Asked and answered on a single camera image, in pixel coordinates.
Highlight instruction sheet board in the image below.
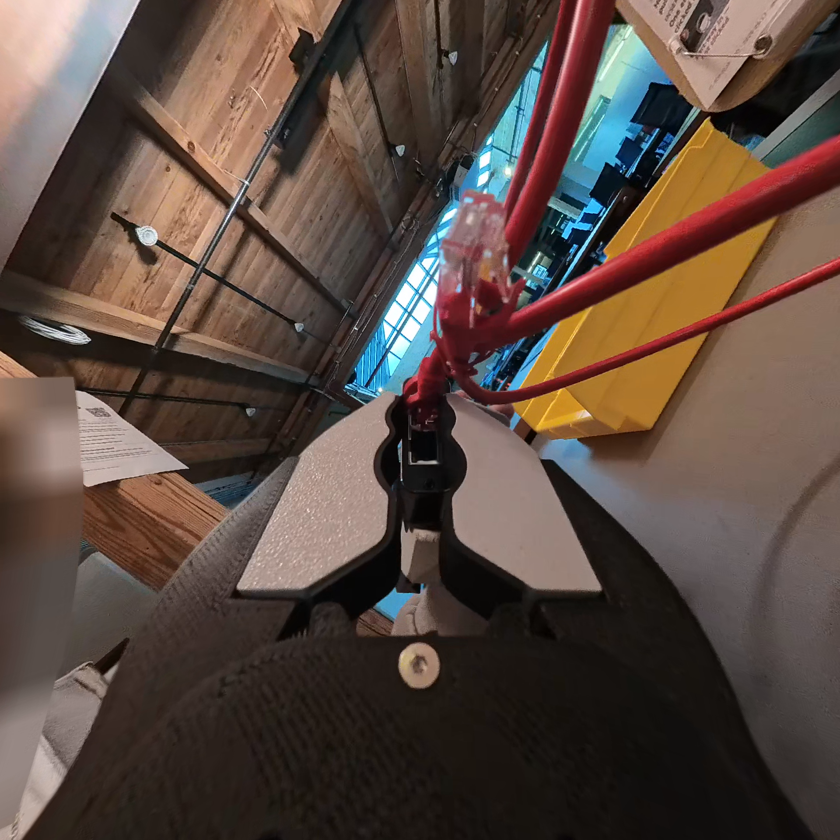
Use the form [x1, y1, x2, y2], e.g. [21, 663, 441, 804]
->
[615, 0, 840, 115]

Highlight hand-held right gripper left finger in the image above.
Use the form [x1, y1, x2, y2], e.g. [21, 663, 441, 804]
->
[237, 394, 405, 599]

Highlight white paper notice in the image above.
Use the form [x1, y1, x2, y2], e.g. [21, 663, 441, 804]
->
[75, 390, 189, 489]

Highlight red ethernet cable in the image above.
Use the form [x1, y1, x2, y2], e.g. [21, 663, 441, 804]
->
[401, 0, 840, 435]

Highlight yellow plastic bin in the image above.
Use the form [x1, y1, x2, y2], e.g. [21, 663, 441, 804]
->
[512, 119, 779, 442]

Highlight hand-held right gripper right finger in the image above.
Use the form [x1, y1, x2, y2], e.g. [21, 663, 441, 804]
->
[434, 398, 605, 599]

